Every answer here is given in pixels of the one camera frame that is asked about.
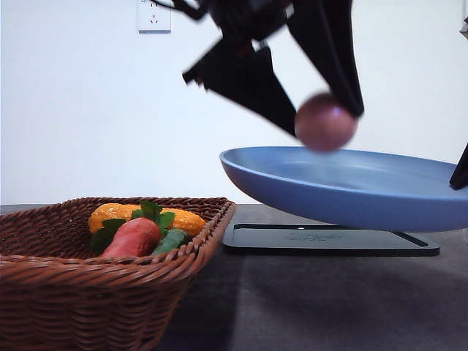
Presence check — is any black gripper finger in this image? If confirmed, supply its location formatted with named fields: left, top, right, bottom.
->
left=450, top=142, right=468, bottom=191

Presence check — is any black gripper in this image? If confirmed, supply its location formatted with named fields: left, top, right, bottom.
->
left=173, top=0, right=364, bottom=135

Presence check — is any brown egg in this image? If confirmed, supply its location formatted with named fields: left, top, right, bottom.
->
left=295, top=93, right=358, bottom=152

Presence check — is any blue plate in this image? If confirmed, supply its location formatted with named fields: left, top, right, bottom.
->
left=219, top=147, right=468, bottom=233

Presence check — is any brown wicker basket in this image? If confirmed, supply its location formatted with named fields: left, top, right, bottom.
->
left=0, top=197, right=236, bottom=351

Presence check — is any black tray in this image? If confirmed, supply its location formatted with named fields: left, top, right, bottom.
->
left=222, top=224, right=439, bottom=257

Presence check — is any yellow toy corn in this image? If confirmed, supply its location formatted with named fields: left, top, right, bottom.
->
left=88, top=204, right=206, bottom=235

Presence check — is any green toy cucumber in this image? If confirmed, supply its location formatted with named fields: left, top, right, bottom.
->
left=152, top=229, right=192, bottom=257

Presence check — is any orange toy carrot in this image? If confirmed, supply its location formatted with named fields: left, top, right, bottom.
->
left=101, top=217, right=162, bottom=257

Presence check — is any white wall socket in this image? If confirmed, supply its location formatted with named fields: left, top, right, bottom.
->
left=138, top=0, right=172, bottom=34

